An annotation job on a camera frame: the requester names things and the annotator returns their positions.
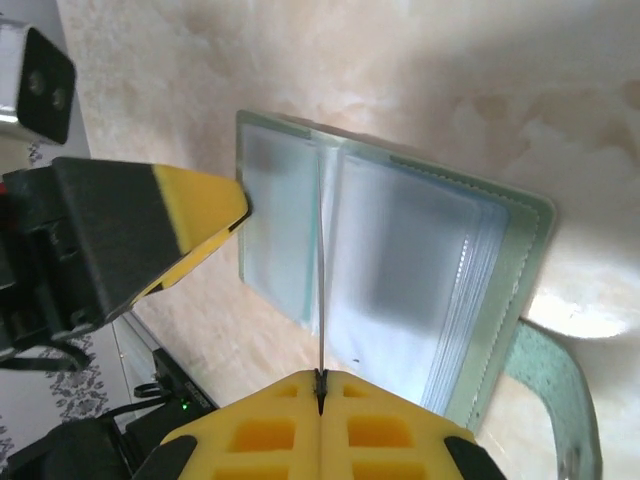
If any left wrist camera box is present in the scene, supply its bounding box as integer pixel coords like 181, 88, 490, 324
0, 17, 79, 147

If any circuit board with green light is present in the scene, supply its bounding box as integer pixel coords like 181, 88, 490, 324
152, 348, 221, 424

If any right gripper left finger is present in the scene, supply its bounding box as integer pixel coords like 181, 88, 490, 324
132, 369, 322, 480

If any thin black left gripper wire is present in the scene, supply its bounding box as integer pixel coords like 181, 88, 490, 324
0, 339, 92, 374

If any green card holder wallet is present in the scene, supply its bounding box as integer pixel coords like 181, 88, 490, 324
234, 109, 599, 480

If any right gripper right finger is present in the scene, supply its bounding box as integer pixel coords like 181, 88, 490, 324
319, 369, 506, 480

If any aluminium mounting rail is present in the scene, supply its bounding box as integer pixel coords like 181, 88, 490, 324
112, 312, 166, 396

